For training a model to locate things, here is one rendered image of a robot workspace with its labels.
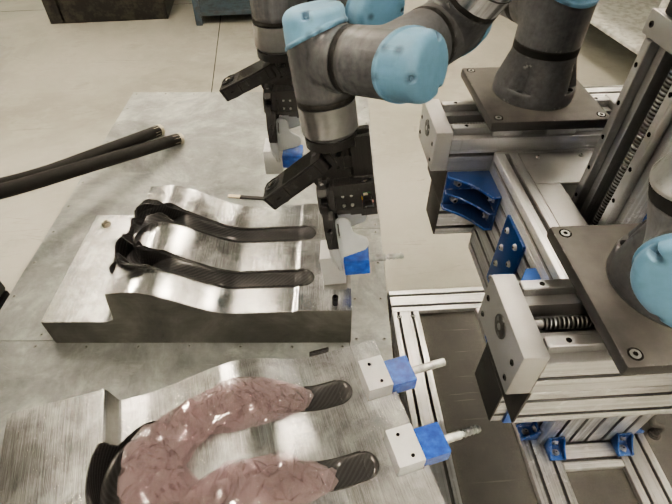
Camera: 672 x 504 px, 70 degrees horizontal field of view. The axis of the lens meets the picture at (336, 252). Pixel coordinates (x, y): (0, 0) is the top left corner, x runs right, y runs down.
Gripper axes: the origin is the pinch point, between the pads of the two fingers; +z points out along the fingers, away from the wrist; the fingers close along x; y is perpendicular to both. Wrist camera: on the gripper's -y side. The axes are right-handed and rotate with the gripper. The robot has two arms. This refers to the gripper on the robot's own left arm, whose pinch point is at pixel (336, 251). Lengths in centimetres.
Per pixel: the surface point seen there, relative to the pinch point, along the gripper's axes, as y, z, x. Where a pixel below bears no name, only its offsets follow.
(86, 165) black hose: -54, -6, 32
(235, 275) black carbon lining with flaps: -17.8, 3.9, 1.5
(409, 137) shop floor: 30, 73, 195
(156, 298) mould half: -27.4, -0.3, -7.3
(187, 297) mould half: -23.5, 1.5, -5.7
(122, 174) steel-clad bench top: -52, 2, 41
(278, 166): -11.5, -3.0, 26.1
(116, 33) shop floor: -182, 23, 341
